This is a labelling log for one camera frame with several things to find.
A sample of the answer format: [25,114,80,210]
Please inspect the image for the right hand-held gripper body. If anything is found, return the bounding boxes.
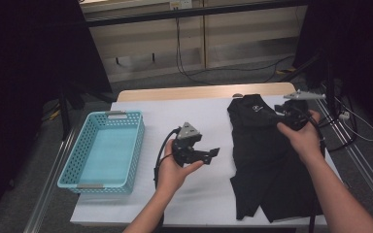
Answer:
[274,88,327,131]

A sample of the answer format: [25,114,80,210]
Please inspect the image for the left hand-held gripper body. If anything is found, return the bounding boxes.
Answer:
[171,121,209,168]

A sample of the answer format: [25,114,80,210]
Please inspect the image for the black shorts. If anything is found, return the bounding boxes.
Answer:
[226,93,325,224]

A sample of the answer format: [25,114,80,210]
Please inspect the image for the light blue perforated plastic basket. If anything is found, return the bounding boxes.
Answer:
[56,110,146,195]

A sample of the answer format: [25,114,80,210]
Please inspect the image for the person's right hand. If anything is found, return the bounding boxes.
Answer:
[276,109,325,165]

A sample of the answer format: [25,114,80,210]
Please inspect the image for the person's left hand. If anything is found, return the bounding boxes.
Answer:
[156,138,206,199]

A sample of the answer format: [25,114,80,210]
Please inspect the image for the white table mat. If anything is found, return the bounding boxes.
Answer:
[69,93,364,228]

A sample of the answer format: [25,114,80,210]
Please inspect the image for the light wooden table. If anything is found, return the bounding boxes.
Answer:
[116,82,298,104]

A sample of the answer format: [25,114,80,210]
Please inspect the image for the long wooden counter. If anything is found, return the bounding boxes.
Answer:
[79,0,309,83]

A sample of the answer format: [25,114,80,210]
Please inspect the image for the black curtain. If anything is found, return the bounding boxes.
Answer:
[0,0,113,221]
[292,0,373,131]

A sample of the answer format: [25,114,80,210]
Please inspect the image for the black stand legs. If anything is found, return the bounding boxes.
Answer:
[57,82,118,141]

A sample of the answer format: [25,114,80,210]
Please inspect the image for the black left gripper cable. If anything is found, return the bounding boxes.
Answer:
[153,126,183,233]

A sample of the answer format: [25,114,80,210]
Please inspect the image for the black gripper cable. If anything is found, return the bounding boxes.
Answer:
[298,106,326,233]
[153,126,183,233]

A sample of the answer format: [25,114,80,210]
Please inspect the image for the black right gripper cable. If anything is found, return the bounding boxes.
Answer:
[298,106,326,233]

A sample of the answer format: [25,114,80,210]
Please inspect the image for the black camera stand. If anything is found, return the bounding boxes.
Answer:
[279,52,338,115]

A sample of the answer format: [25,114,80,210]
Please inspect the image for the white cable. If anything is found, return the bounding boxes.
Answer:
[334,96,373,143]

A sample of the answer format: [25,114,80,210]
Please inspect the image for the black power cable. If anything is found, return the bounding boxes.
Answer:
[174,8,296,86]

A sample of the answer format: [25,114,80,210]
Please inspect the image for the white wall socket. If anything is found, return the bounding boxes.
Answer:
[169,0,194,11]

